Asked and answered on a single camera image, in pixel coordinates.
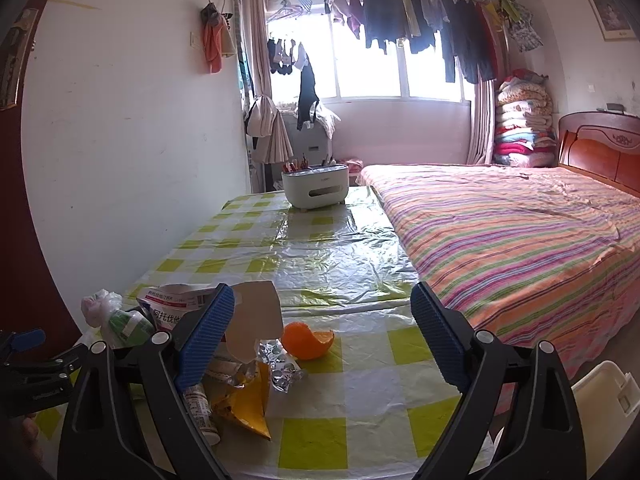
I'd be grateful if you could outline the black hanging garment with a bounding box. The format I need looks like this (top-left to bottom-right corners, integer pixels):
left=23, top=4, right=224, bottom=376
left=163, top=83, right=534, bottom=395
left=297, top=52, right=321, bottom=131

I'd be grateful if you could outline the rack of hanging socks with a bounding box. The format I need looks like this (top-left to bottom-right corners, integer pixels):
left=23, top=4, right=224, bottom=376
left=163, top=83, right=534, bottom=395
left=266, top=35, right=308, bottom=77

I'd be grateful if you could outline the torn cardboard piece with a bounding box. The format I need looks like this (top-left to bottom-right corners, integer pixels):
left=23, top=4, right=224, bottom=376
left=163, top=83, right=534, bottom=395
left=225, top=281, right=284, bottom=363

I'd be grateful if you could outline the framed wall picture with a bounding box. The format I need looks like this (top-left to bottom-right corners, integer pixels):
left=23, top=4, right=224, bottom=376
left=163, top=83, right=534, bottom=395
left=581, top=0, right=638, bottom=42

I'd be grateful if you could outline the white washing machine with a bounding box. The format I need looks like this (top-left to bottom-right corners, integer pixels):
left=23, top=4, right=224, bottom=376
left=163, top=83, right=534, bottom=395
left=280, top=110, right=335, bottom=166

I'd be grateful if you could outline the pale window curtain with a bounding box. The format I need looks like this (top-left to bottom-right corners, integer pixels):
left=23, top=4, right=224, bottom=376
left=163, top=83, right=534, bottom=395
left=239, top=0, right=273, bottom=106

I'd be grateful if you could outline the white plastic bin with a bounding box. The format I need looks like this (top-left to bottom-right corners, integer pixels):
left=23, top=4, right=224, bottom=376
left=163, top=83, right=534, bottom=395
left=570, top=360, right=640, bottom=478

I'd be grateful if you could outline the window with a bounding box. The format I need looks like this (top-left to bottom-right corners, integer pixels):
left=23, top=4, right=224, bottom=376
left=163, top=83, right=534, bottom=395
left=267, top=10, right=476, bottom=103

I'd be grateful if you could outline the beige hanging cloth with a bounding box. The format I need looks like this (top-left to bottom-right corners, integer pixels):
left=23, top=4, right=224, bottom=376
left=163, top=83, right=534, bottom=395
left=244, top=94, right=295, bottom=165

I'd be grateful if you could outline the silver foil blister pack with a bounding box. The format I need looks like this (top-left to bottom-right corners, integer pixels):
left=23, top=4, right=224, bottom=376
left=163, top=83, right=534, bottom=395
left=256, top=338, right=307, bottom=395

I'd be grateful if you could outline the floral hanging garment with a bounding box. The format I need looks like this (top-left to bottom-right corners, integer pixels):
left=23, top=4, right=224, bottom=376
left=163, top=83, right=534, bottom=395
left=505, top=2, right=545, bottom=52

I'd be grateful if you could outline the bunch of pens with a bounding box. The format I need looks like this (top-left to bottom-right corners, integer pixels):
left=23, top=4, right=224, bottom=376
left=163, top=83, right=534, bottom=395
left=283, top=155, right=342, bottom=172

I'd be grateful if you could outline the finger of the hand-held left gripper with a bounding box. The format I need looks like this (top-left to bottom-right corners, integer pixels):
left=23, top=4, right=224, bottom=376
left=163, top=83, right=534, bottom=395
left=10, top=344, right=90, bottom=378
left=0, top=329, right=47, bottom=361

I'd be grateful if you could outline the dark red door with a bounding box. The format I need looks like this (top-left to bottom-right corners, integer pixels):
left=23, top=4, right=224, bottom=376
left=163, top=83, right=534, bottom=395
left=0, top=0, right=83, bottom=461

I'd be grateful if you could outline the clear plastic bag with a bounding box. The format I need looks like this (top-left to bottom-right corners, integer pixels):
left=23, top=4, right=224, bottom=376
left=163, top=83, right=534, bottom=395
left=81, top=289, right=125, bottom=333

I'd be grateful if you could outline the striped bed sheet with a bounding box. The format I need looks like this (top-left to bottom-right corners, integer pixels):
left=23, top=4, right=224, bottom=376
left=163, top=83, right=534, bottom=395
left=356, top=162, right=640, bottom=378

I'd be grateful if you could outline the beige cloth on wall hook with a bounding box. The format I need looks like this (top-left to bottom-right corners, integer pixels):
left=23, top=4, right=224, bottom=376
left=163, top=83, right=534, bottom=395
left=220, top=15, right=239, bottom=59

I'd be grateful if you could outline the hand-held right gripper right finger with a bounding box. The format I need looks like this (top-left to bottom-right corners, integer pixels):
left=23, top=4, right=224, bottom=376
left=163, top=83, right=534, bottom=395
left=411, top=281, right=587, bottom=480

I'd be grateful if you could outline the wooden bed headboard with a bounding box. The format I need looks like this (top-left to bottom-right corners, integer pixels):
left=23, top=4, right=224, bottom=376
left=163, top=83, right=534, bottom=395
left=557, top=110, right=640, bottom=191

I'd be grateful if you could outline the yellow wrapper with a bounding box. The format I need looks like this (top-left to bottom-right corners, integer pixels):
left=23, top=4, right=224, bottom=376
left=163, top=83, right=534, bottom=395
left=207, top=360, right=273, bottom=442

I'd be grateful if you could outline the small white labelled bottle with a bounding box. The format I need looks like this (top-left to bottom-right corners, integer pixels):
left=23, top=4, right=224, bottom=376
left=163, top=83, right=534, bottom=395
left=181, top=384, right=222, bottom=447

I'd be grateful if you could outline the green plastic bag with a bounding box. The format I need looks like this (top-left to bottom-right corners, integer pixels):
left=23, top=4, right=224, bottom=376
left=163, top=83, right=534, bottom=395
left=107, top=308, right=155, bottom=350

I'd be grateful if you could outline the striped window curtain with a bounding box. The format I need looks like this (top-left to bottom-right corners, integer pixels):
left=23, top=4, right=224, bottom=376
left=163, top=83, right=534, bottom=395
left=467, top=5, right=508, bottom=165

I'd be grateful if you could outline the orange hanging cloth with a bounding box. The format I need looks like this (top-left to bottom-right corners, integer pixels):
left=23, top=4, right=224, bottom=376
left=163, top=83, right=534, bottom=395
left=201, top=20, right=224, bottom=75

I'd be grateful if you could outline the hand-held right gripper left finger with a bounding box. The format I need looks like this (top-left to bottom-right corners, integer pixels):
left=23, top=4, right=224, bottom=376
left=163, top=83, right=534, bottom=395
left=57, top=284, right=236, bottom=480

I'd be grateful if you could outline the row of hanging clothes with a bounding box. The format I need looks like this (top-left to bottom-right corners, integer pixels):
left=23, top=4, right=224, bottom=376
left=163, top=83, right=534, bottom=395
left=322, top=0, right=506, bottom=85

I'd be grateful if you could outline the stack of folded quilts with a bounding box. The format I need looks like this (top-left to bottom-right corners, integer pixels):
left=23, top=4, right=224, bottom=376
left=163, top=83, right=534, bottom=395
left=492, top=69, right=558, bottom=168

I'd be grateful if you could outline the white medicine box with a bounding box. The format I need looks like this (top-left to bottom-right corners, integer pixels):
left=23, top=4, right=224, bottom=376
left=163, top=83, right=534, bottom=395
left=136, top=284, right=226, bottom=333

